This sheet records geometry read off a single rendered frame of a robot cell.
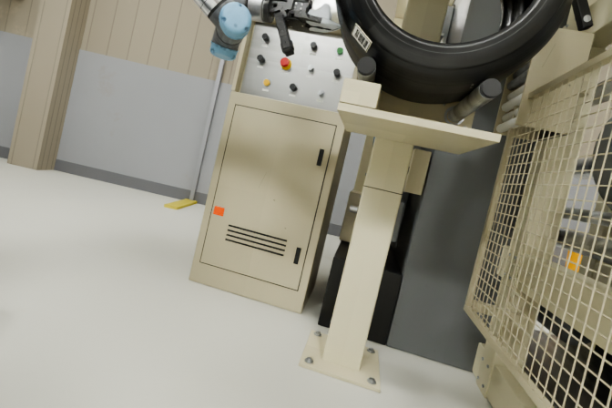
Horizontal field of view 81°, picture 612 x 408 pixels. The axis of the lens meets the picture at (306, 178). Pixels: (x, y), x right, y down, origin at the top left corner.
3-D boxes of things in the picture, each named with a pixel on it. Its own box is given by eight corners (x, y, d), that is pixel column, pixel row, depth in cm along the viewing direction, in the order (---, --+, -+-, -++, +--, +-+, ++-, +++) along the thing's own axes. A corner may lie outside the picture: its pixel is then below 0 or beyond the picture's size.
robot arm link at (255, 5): (245, 13, 96) (254, 25, 104) (260, 15, 95) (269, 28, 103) (251, -15, 96) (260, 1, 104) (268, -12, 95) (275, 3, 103)
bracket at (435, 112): (346, 111, 122) (352, 83, 121) (467, 136, 115) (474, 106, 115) (345, 109, 118) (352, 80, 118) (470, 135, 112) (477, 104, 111)
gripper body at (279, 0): (311, -10, 93) (268, -17, 95) (303, 22, 93) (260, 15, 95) (315, 5, 101) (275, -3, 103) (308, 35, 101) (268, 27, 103)
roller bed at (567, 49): (492, 133, 125) (513, 49, 125) (537, 142, 123) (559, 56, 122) (515, 124, 106) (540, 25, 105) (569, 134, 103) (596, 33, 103)
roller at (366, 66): (376, 96, 118) (370, 108, 118) (363, 90, 118) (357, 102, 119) (379, 60, 83) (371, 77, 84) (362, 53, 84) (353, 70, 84)
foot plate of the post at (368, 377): (311, 331, 143) (311, 326, 143) (377, 352, 138) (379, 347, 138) (298, 365, 116) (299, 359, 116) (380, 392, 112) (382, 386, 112)
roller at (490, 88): (451, 107, 114) (464, 113, 113) (443, 118, 114) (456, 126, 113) (487, 74, 79) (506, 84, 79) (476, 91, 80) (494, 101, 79)
